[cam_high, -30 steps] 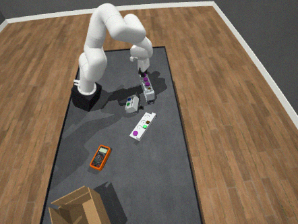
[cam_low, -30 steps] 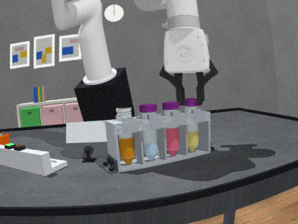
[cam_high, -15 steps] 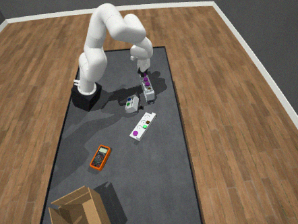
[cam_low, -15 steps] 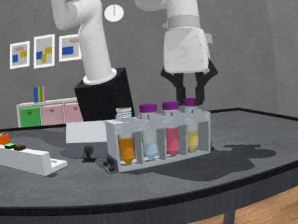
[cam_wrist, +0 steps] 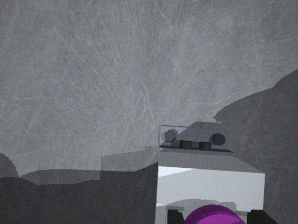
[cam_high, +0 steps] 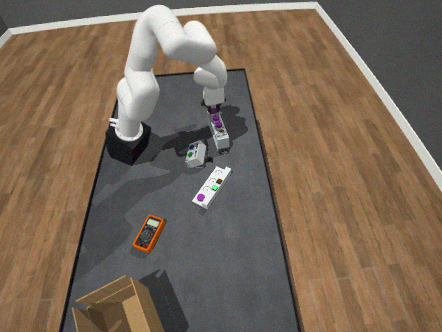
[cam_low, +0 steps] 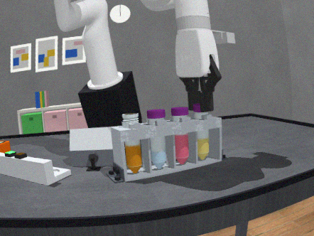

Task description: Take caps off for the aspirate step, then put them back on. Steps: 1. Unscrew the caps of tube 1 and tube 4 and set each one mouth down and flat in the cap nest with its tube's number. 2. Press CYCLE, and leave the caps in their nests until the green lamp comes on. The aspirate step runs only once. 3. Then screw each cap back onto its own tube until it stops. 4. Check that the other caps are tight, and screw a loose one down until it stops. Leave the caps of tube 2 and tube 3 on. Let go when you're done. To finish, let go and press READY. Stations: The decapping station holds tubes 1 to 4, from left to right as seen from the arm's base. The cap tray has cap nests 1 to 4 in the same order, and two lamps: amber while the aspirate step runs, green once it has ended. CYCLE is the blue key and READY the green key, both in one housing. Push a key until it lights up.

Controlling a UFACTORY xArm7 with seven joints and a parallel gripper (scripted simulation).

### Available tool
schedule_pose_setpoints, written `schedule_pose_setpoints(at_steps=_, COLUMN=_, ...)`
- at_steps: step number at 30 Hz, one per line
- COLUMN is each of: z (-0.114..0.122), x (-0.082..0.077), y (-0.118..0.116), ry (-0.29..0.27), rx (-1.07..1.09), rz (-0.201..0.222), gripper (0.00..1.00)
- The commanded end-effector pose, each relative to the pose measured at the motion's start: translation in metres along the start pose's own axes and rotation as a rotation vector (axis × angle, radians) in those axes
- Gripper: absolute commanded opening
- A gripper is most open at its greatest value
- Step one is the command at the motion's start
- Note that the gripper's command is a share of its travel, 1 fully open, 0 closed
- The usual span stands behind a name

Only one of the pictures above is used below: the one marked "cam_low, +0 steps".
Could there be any white button panel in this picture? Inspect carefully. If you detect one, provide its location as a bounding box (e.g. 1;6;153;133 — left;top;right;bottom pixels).
70;127;114;171

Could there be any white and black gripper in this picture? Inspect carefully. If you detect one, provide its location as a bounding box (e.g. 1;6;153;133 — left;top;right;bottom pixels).
175;28;222;112

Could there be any orange digital multimeter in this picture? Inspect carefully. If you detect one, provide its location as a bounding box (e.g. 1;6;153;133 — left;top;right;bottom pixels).
0;141;11;153

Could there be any white threaded tube neck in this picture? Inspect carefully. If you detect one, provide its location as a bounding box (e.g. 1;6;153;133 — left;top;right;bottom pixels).
122;113;139;122

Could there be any black table edge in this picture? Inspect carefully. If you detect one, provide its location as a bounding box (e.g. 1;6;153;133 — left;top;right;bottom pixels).
0;114;314;227

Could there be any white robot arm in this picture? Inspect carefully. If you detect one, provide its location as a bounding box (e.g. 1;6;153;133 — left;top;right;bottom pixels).
54;0;235;90

